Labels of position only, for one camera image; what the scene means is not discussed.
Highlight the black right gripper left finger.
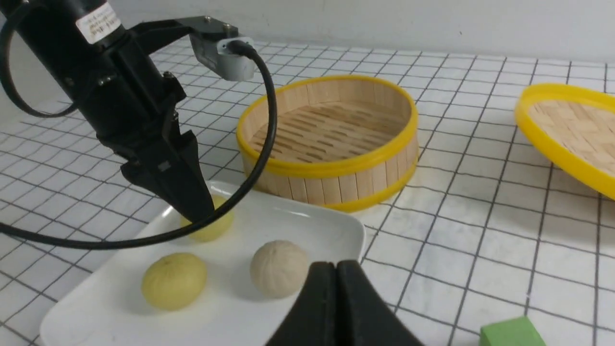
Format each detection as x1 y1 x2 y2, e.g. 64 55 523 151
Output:
267 261 338 346

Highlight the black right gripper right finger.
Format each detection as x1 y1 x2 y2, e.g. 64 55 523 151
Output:
335 260 422 346

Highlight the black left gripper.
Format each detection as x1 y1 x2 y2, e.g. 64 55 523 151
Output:
63 29 215 223

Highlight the beige steamed bun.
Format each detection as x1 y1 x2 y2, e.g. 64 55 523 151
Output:
250 239 310 299

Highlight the yellow steamed bun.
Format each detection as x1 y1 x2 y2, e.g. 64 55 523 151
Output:
180 194 234 243
140 252 208 311

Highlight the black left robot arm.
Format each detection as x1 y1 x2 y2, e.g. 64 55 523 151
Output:
1 0 215 223

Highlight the white square plate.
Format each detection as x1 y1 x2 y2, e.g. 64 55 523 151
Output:
40 191 366 346

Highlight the checkered white tablecloth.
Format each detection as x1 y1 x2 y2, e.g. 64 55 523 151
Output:
1 42 614 346

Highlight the green foam cube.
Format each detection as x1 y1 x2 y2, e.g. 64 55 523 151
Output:
479 316 545 346

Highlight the bamboo steamer basket yellow rim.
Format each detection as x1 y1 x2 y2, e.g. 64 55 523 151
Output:
256 75 419 212

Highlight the bamboo steamer lid yellow rim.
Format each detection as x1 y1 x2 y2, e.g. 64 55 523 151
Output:
514 83 615 198

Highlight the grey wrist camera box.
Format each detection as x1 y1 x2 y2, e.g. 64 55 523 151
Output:
130 16 255 81

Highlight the black camera cable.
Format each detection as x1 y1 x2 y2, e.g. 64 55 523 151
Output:
0 0 279 250

